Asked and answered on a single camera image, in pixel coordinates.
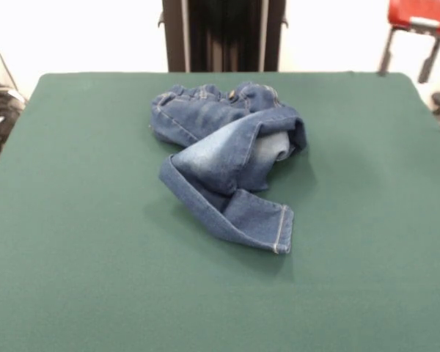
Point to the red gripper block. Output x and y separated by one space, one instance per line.
425 11

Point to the blue denim jeans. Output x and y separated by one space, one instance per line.
212 154

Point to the dark green table cloth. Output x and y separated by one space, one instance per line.
95 220

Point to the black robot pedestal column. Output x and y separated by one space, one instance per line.
223 36

